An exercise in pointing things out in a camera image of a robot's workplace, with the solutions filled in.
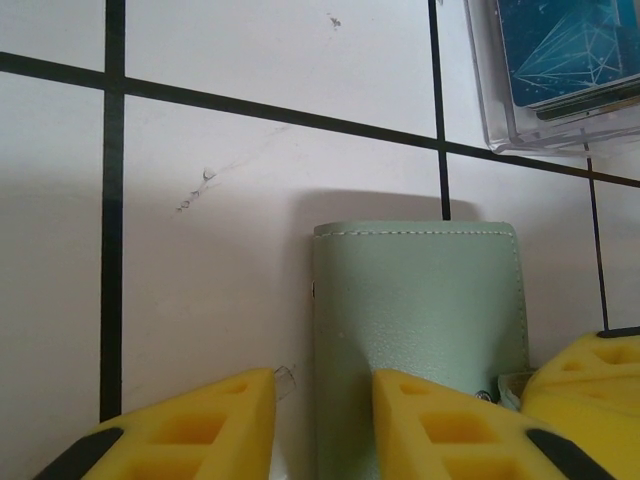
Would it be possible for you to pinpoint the grey credit card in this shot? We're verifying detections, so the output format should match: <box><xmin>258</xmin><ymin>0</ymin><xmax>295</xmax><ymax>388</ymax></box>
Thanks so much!
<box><xmin>537</xmin><ymin>82</ymin><xmax>640</xmax><ymax>123</ymax></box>

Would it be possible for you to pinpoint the green leather card holder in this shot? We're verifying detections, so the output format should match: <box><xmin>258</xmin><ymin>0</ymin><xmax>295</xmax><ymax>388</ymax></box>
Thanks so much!
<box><xmin>310</xmin><ymin>220</ymin><xmax>536</xmax><ymax>480</ymax></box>

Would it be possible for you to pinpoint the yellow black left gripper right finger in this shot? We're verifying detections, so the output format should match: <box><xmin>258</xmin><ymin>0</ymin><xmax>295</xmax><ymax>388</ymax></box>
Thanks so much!
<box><xmin>372</xmin><ymin>368</ymin><xmax>574</xmax><ymax>480</ymax></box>

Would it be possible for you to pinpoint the clear acrylic card box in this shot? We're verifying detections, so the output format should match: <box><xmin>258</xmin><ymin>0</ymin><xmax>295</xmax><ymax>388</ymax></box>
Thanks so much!
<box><xmin>462</xmin><ymin>0</ymin><xmax>640</xmax><ymax>160</ymax></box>

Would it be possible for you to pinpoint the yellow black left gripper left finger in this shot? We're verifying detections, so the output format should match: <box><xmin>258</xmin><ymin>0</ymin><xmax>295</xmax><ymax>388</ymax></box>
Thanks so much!
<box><xmin>32</xmin><ymin>367</ymin><xmax>279</xmax><ymax>480</ymax></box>

